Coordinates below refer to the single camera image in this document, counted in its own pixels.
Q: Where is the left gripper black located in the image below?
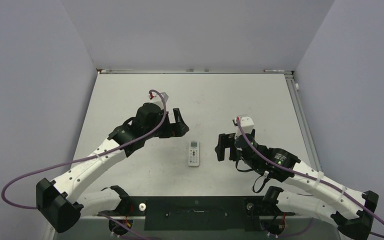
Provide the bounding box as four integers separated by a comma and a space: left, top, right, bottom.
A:
144, 108, 188, 140

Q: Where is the white grey remote control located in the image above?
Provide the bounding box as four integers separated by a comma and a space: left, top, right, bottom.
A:
187, 141, 200, 167

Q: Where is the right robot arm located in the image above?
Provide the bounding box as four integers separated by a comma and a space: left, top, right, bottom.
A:
214, 132, 379, 240

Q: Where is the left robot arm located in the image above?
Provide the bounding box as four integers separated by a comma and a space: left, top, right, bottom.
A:
35, 102, 190, 233

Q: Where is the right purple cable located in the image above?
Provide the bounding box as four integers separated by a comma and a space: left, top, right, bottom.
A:
235, 116, 384, 240

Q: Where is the purple cable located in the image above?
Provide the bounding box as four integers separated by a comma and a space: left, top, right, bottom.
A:
235, 116, 384, 240
1, 89, 168, 240

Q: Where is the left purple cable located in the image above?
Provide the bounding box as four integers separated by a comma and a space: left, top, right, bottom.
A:
1, 89, 168, 240

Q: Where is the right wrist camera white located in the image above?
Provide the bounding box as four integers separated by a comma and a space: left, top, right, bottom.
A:
232, 114, 254, 139

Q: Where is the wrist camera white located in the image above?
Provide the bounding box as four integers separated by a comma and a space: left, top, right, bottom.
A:
232, 114, 254, 139
148, 92, 169, 110

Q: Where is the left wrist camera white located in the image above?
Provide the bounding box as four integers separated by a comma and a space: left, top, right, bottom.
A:
148, 92, 169, 110

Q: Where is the aluminium rail right edge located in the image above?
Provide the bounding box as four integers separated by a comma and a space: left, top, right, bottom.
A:
284, 71, 322, 171

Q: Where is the aluminium rail edge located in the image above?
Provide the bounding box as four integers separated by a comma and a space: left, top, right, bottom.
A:
96, 68, 294, 75
284, 71, 322, 171

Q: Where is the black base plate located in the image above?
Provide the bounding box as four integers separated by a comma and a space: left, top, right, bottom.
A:
104, 195, 284, 231

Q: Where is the aluminium rail back edge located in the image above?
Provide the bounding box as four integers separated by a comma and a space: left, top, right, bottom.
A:
96, 68, 294, 75

